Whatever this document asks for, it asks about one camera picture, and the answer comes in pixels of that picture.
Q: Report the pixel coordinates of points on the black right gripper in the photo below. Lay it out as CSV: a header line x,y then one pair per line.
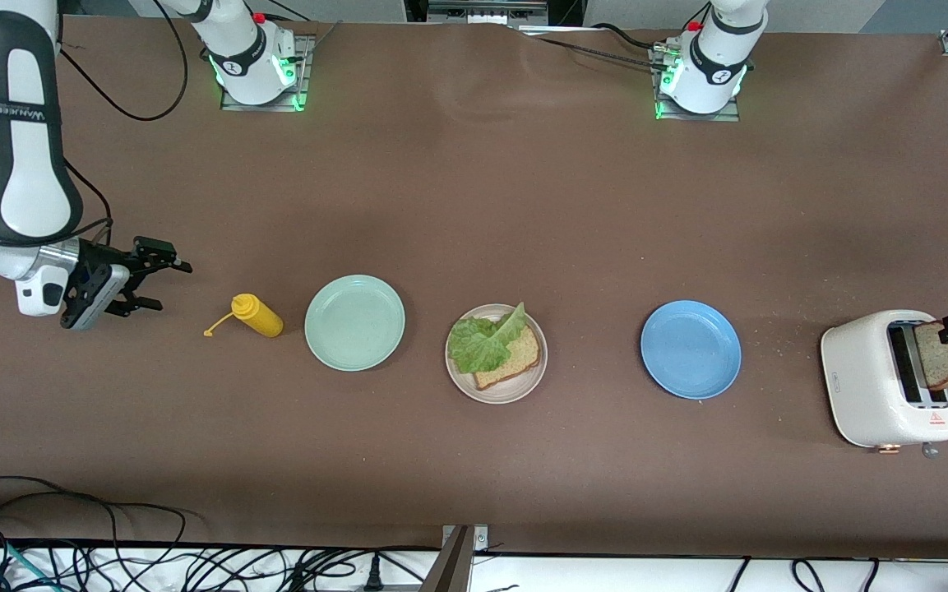
x,y
96,261

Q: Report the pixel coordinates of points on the brown bread slice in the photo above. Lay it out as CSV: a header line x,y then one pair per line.
x,y
523,358
946,366

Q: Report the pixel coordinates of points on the yellow mustard squeeze bottle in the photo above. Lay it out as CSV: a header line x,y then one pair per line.
x,y
264,319

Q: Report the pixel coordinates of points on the green lettuce leaf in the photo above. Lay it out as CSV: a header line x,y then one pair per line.
x,y
478,349

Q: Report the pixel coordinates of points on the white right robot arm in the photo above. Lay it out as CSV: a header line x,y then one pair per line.
x,y
25,189

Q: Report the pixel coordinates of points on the mint green plate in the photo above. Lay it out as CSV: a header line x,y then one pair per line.
x,y
354,322

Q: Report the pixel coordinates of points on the blue plate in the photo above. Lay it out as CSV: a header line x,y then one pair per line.
x,y
691,349

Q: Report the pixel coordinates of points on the beige plate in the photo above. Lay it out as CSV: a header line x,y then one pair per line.
x,y
494,396

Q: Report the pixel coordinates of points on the white toaster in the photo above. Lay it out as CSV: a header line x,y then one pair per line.
x,y
860,378

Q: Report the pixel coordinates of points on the black power plug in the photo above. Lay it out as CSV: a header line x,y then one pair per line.
x,y
372,575

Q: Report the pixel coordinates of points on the grey metal device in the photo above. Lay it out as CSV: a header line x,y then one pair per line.
x,y
486,12

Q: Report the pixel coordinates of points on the grey metal strip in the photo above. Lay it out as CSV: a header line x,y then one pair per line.
x,y
556,30

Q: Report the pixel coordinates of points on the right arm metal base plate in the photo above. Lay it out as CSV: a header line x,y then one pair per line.
x,y
306,74

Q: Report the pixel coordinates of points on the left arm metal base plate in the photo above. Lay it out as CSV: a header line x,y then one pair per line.
x,y
732,116

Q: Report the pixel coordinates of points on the grey metal post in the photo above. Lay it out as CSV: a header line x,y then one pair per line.
x,y
449,567

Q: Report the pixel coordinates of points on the small metal bracket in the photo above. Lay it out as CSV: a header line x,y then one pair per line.
x,y
480,538

